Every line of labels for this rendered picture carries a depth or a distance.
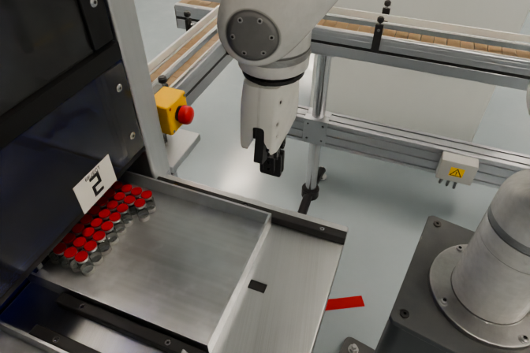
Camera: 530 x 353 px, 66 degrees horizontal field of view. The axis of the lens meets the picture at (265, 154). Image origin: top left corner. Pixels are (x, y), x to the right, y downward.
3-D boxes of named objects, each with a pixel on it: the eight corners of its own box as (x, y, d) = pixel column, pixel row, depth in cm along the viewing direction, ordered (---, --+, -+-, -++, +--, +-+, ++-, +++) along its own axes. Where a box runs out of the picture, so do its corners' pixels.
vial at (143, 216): (136, 221, 79) (131, 204, 76) (143, 212, 80) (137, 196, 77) (146, 224, 78) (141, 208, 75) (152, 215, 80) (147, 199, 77)
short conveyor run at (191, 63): (139, 171, 95) (123, 116, 84) (84, 154, 99) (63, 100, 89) (252, 43, 143) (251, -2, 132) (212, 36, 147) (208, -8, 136)
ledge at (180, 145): (121, 157, 95) (120, 152, 94) (152, 126, 104) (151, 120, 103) (173, 173, 92) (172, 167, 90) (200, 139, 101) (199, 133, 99)
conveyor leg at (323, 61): (297, 200, 190) (309, 50, 139) (303, 187, 197) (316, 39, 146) (316, 206, 188) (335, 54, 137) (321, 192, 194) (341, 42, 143)
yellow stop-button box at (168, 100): (143, 128, 88) (136, 101, 83) (162, 110, 93) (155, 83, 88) (174, 136, 86) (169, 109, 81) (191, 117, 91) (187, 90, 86)
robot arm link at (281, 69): (255, 20, 51) (255, 42, 53) (224, 52, 45) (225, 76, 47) (320, 31, 49) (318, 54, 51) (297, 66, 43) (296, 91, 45)
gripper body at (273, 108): (259, 35, 53) (260, 107, 60) (225, 74, 45) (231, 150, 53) (316, 45, 51) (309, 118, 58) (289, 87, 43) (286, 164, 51)
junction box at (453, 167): (434, 177, 148) (442, 159, 142) (435, 169, 152) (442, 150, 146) (470, 186, 145) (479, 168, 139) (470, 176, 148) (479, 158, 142)
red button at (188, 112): (172, 125, 86) (169, 109, 83) (181, 114, 89) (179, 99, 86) (188, 129, 85) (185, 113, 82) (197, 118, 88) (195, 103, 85)
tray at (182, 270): (29, 281, 69) (21, 269, 67) (122, 180, 87) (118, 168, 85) (209, 355, 60) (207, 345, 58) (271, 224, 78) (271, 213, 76)
